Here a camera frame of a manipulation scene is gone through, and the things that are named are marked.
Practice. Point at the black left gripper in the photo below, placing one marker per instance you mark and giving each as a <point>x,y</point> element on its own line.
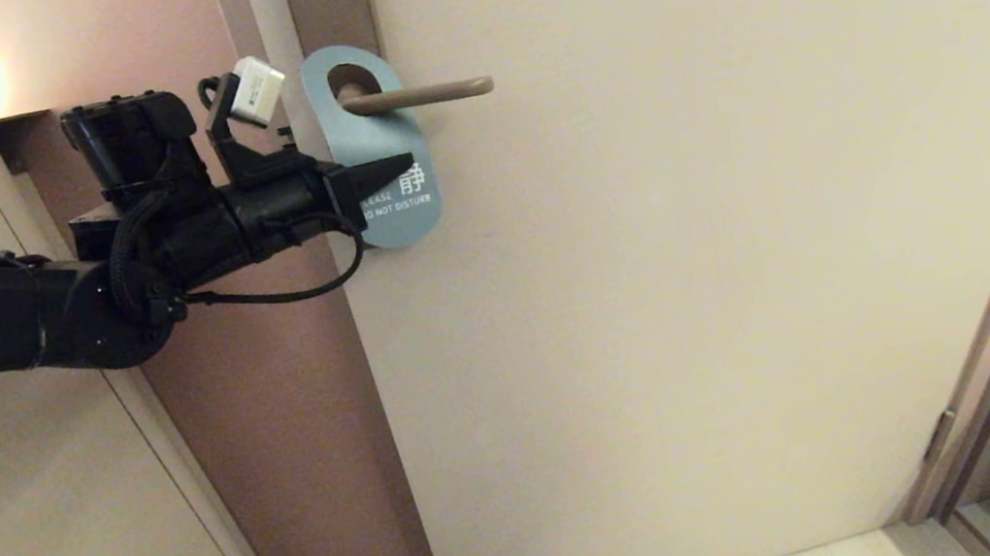
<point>289,211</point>

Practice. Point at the white door hanger sign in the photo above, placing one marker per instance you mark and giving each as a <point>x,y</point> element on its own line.
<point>391,137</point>

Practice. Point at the white room door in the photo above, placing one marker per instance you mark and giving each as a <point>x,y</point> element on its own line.
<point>702,286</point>

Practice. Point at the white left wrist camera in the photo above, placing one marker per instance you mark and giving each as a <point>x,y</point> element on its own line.
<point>256,90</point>

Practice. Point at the metal frame hinge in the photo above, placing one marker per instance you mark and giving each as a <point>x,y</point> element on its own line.
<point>939,437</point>

